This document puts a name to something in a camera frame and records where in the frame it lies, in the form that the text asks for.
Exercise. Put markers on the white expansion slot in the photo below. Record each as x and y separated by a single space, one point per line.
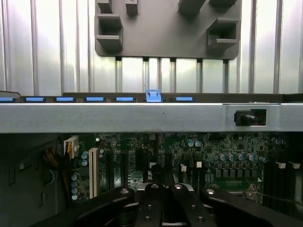
93 172

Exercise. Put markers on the black intrusion switch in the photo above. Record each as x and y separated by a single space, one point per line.
245 117

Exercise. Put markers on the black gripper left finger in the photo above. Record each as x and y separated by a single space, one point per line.
146 208

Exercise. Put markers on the white power connector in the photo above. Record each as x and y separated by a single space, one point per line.
71 146

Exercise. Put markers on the grey parts rack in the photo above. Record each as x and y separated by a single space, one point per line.
165 35

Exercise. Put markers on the blue card retainer clip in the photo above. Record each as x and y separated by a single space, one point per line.
154 95

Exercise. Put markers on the green motherboard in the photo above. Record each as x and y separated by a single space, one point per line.
213 146

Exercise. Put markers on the open PC case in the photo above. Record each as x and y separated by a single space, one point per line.
118 117

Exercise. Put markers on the black expansion slot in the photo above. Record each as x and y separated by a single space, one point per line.
124 168

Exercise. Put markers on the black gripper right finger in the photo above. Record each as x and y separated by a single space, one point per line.
189 208

